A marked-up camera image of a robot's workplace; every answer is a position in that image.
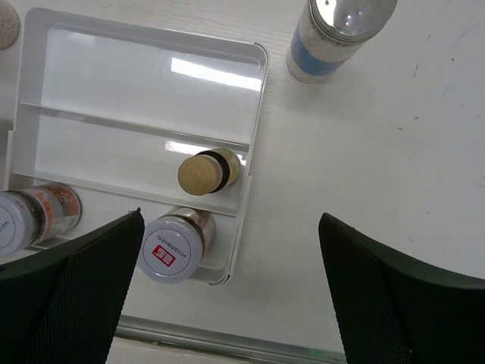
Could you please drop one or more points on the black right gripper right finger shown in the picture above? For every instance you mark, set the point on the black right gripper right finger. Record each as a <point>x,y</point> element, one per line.
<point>393,308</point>

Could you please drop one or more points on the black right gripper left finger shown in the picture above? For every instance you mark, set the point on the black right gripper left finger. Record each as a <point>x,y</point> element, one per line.
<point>63,305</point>

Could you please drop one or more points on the white-lid spice jar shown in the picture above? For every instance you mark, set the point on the white-lid spice jar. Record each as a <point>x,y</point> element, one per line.
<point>174,244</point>
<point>35,214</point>

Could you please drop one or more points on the yellow-label sauce bottle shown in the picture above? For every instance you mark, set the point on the yellow-label sauce bottle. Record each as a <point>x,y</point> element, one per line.
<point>209,171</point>

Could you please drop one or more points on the blue-label salt shaker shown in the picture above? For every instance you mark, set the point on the blue-label salt shaker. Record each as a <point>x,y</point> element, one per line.
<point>9,25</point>
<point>330,32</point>

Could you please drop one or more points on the white divided tray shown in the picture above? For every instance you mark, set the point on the white divided tray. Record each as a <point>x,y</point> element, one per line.
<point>112,110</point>

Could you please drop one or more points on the aluminium table edge rail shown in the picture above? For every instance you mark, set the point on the aluminium table edge rail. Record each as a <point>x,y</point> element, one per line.
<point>258,351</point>

